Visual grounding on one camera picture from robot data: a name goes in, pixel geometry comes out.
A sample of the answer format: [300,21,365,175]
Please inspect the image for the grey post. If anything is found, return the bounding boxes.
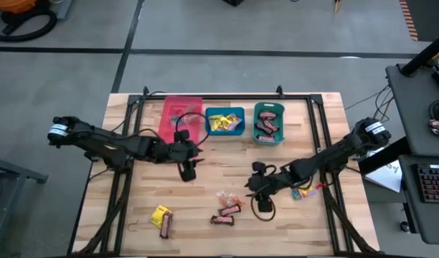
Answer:
[55,0,74,21]

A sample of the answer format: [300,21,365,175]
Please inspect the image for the coiled black cable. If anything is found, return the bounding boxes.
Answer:
[428,99,439,122]

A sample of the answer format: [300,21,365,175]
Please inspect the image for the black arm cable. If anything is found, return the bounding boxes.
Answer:
[110,89,167,133]

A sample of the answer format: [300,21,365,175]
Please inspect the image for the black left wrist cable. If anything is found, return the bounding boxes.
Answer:
[174,112,210,146]

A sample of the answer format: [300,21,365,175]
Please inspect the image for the black vacuum hose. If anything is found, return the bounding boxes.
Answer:
[0,6,59,43]

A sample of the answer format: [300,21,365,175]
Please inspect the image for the black aluminium rig frame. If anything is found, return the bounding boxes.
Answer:
[70,85,380,258]

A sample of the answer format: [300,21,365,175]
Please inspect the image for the dark floor mat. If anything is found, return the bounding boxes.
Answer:
[405,0,439,42]

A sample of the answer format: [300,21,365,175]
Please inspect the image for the blue plastic bin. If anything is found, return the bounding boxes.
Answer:
[204,106,246,137]

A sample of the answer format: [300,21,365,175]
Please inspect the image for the grey metal cart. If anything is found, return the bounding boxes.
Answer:
[0,143,49,258]

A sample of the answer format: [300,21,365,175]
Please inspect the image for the black cables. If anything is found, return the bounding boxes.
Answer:
[343,84,395,125]

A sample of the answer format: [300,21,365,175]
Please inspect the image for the pink plastic bin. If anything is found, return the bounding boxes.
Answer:
[157,95,204,144]

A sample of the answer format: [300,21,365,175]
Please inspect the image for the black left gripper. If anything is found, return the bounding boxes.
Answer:
[156,128,207,183]

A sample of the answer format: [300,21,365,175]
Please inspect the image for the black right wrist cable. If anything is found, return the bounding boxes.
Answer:
[250,195,277,223]

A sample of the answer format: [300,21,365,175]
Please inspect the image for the white paper sheet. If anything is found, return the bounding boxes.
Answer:
[364,145,404,194]

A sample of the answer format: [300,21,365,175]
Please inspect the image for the grey desk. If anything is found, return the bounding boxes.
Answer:
[385,63,439,158]
[397,154,439,246]

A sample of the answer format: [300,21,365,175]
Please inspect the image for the green plastic bin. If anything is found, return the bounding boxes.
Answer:
[253,102,285,146]

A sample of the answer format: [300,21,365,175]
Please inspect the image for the orange shop vacuum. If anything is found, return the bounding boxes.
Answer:
[0,0,38,15]

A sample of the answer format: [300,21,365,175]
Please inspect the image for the black diagonal pole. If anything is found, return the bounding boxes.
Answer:
[358,137,414,176]
[400,30,439,78]

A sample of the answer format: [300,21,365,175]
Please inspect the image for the orange black striped tape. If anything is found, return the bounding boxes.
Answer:
[398,0,420,42]

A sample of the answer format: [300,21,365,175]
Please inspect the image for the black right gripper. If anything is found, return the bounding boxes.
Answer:
[244,160,296,214]

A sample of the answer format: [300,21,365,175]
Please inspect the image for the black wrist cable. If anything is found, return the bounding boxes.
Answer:
[174,112,210,146]
[250,195,277,223]

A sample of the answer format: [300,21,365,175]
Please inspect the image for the black backlit keyboard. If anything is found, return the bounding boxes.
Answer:
[415,163,439,205]

